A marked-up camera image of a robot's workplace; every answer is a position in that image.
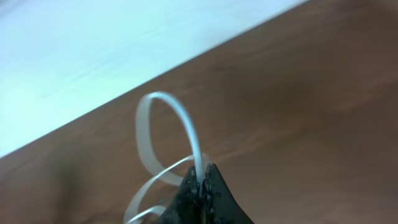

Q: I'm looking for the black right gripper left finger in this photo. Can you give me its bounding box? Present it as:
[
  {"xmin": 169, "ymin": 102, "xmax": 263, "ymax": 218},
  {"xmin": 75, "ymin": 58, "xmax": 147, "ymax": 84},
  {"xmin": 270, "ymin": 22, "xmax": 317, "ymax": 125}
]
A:
[{"xmin": 154, "ymin": 166, "xmax": 201, "ymax": 224}]

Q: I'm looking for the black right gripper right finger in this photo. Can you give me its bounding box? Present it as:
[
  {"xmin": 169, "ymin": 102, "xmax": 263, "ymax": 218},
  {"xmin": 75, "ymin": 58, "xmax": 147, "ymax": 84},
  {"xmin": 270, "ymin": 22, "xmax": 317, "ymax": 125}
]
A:
[{"xmin": 203, "ymin": 164, "xmax": 254, "ymax": 224}]

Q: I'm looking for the white USB cable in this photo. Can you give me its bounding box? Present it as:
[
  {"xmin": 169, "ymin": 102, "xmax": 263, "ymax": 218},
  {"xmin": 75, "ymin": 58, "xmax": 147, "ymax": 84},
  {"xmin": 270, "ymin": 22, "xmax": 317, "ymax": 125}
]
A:
[{"xmin": 123, "ymin": 91, "xmax": 212, "ymax": 224}]

